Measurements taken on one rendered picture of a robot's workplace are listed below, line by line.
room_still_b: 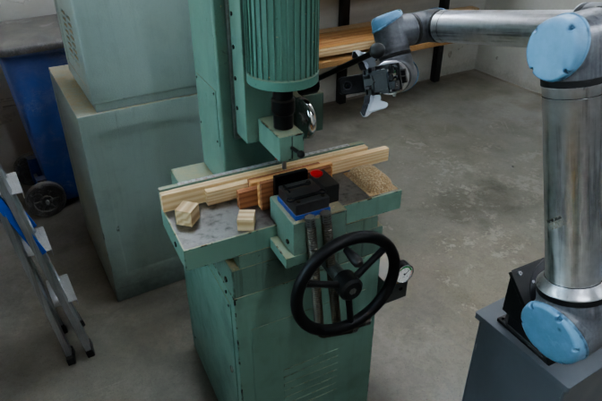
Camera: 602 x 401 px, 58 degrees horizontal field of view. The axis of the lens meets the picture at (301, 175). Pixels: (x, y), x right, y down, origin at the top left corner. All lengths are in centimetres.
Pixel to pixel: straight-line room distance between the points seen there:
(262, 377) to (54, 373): 97
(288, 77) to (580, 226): 69
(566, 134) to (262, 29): 66
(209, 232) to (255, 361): 44
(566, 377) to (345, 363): 63
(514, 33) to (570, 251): 51
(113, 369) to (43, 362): 28
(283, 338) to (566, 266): 76
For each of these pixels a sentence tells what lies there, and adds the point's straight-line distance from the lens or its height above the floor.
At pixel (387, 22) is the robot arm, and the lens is 154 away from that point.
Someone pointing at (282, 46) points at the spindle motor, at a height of 131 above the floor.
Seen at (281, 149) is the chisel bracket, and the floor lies 104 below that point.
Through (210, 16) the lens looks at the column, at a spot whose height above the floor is 132.
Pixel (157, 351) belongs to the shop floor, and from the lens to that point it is 231.
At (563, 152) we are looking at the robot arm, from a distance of 117.
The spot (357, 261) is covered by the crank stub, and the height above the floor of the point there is 93.
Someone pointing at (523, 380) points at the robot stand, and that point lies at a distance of 168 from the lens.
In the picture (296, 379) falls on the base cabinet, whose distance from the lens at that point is 172.
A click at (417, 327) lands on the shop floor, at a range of 238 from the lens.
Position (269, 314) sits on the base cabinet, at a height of 62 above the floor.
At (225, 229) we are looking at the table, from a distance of 131.
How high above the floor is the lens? 165
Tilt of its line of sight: 30 degrees down
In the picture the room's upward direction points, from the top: straight up
